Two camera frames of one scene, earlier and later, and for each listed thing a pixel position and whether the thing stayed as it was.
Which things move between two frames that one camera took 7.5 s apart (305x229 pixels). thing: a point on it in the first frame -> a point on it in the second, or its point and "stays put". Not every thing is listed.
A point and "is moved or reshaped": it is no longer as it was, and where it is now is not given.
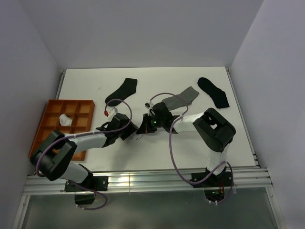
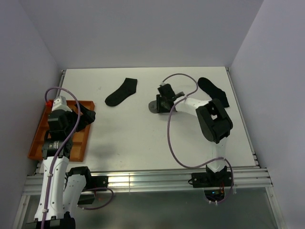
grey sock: x=188 y=96 is moved or reshaped
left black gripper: x=129 y=131 -> x=86 y=118
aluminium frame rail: x=250 y=177 stays put
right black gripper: x=146 y=127 -> x=159 y=109
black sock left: x=128 y=87 stays put
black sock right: x=218 y=95 stays put
